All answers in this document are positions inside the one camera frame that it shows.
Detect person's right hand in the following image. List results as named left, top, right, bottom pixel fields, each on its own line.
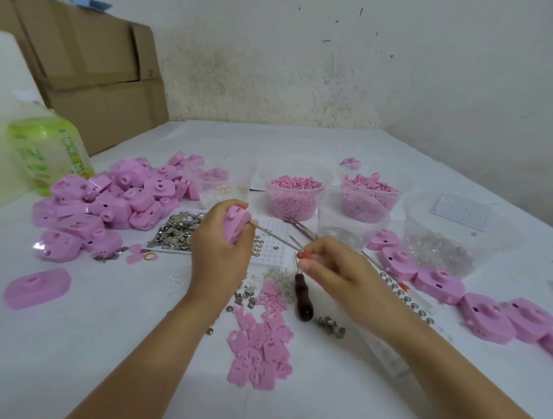
left=297, top=237, right=403, bottom=334

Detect person's left hand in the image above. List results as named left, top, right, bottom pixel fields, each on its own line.
left=189, top=200, right=257, bottom=304

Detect pink toy camera shell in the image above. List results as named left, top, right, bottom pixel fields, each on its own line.
left=223, top=205, right=254, bottom=246
left=3, top=268, right=73, bottom=311

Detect metal tweezers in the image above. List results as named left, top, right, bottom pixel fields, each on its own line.
left=283, top=217, right=319, bottom=241
left=248, top=220, right=311, bottom=256

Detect person's left forearm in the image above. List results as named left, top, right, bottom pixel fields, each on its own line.
left=65, top=291, right=223, bottom=419

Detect person's right forearm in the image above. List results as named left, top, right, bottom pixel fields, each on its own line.
left=367, top=308, right=533, bottom=419

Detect white perforated tray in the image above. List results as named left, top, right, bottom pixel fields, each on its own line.
left=247, top=218, right=300, bottom=269

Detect heap of clear small parts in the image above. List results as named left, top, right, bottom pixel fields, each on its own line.
left=258, top=268, right=297, bottom=295

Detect heap of small metal clips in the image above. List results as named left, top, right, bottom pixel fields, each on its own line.
left=225, top=284, right=257, bottom=312
left=317, top=315, right=346, bottom=340

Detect clear tub with clear bits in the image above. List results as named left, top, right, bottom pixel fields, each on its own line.
left=317, top=186, right=391, bottom=252

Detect clear tub with rings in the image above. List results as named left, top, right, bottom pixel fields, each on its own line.
left=189, top=157, right=258, bottom=209

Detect clear tub with pink beads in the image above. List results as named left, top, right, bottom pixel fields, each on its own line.
left=258, top=161, right=334, bottom=219

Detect pile of shiny metal plates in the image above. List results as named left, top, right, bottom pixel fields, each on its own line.
left=146, top=211, right=207, bottom=254

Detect heap of clear rings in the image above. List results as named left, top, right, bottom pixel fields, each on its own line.
left=165, top=271, right=192, bottom=299

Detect pile of pink flat plates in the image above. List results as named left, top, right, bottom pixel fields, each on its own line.
left=226, top=280, right=296, bottom=392

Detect clear tub with pink clips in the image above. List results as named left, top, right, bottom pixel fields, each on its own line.
left=337, top=161, right=414, bottom=217

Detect long white stud strip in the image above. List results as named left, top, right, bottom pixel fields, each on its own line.
left=359, top=252, right=454, bottom=377

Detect large clear plastic tub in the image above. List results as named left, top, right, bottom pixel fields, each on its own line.
left=402, top=189, right=524, bottom=279

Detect white grid tray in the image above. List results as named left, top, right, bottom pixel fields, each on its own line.
left=429, top=193, right=493, bottom=232

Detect green plastic bottle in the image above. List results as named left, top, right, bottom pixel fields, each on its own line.
left=6, top=110, right=96, bottom=197

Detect brown cardboard box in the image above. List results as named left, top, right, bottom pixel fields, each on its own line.
left=0, top=0, right=170, bottom=157

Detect white plastic bag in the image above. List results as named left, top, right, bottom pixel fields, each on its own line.
left=0, top=30, right=49, bottom=209

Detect dark wooden handled awl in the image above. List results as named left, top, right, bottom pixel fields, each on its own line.
left=293, top=250, right=314, bottom=323

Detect row of pink camera housings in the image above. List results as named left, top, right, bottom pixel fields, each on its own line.
left=366, top=229, right=553, bottom=355

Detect pile of pink camera housings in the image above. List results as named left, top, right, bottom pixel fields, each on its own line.
left=31, top=151, right=207, bottom=262

